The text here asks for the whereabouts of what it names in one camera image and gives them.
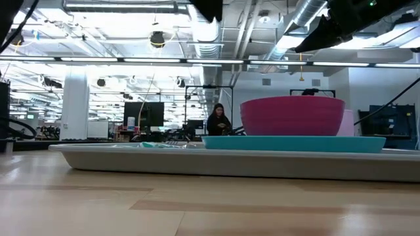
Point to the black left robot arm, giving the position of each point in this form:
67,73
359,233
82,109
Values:
6,10

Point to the blue round plate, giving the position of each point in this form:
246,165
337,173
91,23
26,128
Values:
292,145

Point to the person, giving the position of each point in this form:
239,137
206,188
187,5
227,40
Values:
218,124

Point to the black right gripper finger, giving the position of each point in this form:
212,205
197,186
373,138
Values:
323,36

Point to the silver ventilation duct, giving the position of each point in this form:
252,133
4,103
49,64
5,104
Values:
208,36
305,13

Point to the blue and black machine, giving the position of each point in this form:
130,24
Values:
384,121

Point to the white canister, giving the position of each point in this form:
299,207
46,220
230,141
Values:
131,124

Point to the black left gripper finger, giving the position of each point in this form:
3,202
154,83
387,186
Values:
210,8

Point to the long ceiling light strip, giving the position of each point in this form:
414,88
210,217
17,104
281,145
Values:
151,60

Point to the teal cloth napkin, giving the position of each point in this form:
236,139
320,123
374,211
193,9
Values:
154,145

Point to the grey plastic tray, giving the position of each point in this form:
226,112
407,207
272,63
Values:
229,164

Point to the magenta plastic bowl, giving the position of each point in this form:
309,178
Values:
292,116

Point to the black equipment cabinet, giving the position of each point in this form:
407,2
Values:
4,111

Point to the white room pillar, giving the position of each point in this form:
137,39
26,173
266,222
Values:
75,108

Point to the black computer monitor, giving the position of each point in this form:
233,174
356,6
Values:
154,114

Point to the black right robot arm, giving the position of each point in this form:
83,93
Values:
408,19

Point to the black round ceiling lamp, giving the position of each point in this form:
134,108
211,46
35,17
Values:
157,38

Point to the black aluminium table frame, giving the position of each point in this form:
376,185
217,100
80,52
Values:
33,145

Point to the white board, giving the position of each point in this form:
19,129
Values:
97,129

